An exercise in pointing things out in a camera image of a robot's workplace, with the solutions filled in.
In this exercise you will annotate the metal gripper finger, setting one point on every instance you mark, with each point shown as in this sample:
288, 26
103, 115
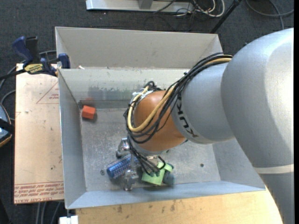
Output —
123, 147
130, 178

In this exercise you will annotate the blue bristled hair roller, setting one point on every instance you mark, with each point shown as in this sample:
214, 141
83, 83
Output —
118, 169

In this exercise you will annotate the grey metal bin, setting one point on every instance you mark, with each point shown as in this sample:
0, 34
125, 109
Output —
112, 134

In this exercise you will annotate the light green blocky toy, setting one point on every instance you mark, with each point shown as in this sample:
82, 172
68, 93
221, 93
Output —
152, 178

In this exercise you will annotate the orange-red block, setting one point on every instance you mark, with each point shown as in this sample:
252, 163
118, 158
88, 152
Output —
88, 112

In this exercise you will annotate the brown cardboard board, red print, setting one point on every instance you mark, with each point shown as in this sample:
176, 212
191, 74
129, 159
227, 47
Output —
38, 134

